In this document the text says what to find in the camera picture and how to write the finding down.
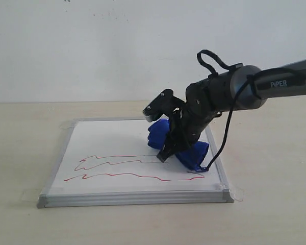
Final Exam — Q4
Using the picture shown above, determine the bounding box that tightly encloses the blue microfiber cloth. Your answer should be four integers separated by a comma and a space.
147, 118, 210, 173

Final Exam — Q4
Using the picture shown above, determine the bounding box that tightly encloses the black cable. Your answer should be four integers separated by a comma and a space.
196, 49, 306, 177

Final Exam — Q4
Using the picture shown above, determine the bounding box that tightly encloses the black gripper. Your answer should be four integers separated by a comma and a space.
157, 97, 221, 162

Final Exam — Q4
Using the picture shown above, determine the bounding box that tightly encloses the white board with aluminium frame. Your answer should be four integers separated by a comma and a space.
37, 118, 234, 208

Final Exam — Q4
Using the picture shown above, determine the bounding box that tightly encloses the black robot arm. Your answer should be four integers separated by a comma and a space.
157, 60, 306, 162

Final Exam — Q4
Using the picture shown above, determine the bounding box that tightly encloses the clear tape front right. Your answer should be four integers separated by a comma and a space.
216, 184, 245, 203

